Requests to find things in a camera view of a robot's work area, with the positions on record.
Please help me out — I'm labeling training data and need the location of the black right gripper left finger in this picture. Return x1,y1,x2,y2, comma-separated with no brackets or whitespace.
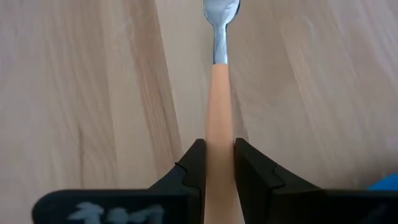
30,138,208,224

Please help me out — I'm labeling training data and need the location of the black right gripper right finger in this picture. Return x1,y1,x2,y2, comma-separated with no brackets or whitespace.
233,138,398,224

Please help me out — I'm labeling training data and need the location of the orange-handled metal spoon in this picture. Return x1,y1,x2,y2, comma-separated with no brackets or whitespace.
203,0,246,224

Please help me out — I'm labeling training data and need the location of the round blue plate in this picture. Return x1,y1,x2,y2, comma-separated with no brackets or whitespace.
368,172,398,191

